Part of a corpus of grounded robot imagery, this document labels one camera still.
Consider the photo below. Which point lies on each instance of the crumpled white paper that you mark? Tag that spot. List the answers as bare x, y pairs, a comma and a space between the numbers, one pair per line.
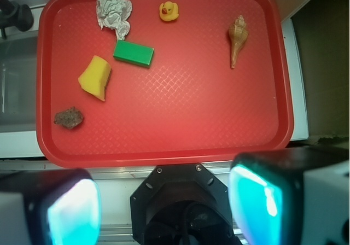
114, 14

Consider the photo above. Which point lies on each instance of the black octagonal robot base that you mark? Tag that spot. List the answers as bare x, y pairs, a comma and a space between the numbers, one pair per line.
182, 204

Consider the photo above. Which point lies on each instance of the brown rough rock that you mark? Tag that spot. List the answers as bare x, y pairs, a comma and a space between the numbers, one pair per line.
69, 118

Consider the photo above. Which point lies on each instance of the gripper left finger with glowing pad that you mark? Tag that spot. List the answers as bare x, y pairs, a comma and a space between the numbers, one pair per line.
50, 207

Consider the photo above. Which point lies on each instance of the red plastic tray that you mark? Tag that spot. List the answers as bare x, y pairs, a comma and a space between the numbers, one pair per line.
189, 106

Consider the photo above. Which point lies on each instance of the tan spiral seashell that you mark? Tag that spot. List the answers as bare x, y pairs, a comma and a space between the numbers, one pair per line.
238, 35

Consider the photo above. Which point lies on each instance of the yellow sponge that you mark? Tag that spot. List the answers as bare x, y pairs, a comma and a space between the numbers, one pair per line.
95, 77

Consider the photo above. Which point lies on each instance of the yellow rubber duck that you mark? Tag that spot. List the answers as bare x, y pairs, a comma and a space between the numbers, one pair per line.
168, 11

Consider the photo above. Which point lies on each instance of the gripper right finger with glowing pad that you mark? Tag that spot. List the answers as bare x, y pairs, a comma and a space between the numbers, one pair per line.
291, 196

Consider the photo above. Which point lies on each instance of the green rectangular block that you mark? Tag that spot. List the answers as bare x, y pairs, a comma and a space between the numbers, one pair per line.
133, 53

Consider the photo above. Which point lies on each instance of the black clamp knob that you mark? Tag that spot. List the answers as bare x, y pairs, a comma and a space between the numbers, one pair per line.
16, 15

